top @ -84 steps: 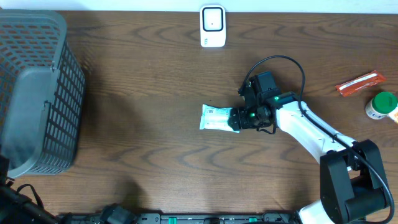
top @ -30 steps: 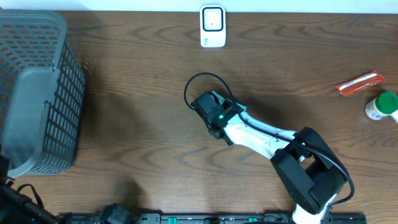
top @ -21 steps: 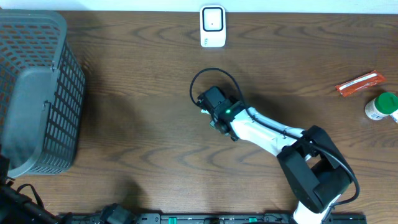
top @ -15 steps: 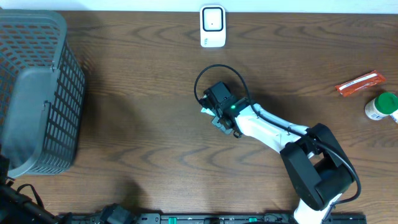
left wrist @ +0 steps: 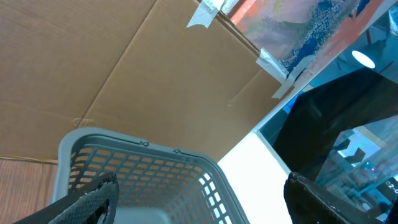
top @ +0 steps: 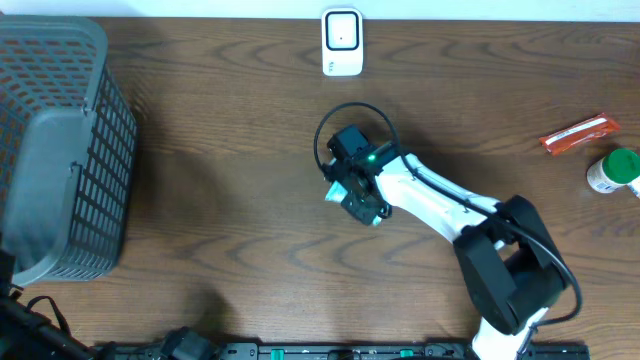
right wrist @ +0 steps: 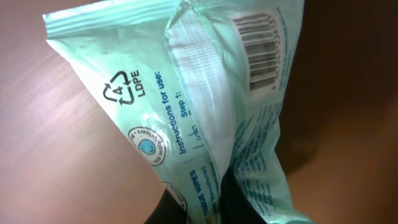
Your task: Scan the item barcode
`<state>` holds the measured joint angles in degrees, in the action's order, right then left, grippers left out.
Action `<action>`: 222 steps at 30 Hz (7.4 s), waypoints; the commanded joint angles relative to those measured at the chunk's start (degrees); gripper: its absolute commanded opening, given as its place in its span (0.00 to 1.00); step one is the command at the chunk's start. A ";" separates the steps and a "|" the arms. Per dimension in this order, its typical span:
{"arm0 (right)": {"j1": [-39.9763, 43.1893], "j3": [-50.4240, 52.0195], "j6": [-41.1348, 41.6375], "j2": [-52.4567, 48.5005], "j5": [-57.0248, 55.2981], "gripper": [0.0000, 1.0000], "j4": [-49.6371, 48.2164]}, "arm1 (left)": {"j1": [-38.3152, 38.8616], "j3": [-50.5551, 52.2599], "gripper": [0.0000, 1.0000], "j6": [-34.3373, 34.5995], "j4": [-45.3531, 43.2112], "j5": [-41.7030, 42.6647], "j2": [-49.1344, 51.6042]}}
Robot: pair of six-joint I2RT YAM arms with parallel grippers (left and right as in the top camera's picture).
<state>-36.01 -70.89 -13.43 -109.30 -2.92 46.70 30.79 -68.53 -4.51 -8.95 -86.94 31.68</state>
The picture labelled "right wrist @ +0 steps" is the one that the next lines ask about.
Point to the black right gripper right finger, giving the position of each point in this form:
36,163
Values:
234,206

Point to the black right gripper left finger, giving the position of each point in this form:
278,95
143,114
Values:
167,211

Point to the mint Zappy wipes pack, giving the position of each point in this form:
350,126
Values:
196,87

